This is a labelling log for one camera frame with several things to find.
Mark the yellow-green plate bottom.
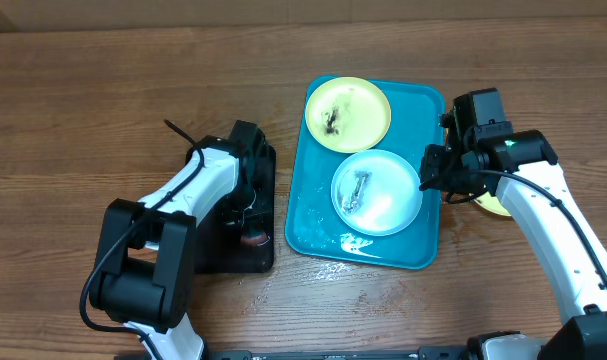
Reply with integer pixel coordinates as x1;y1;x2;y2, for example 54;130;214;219
474;192;511;217

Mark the yellow-green plate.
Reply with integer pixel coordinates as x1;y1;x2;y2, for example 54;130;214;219
474;192;511;217
304;77;392;153

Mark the light blue plate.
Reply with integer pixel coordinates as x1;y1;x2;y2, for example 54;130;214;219
330;149;423;237

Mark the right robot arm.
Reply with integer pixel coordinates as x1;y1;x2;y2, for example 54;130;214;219
420;130;607;359

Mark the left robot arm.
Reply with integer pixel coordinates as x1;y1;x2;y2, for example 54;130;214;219
79;133;276;359

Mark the black plastic tray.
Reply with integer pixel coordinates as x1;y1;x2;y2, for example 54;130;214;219
195;145;276;274

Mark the teal plastic tray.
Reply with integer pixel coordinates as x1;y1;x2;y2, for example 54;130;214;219
284;76;445;270

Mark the yellow-green plate top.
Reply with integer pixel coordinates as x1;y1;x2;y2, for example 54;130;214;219
304;77;392;153

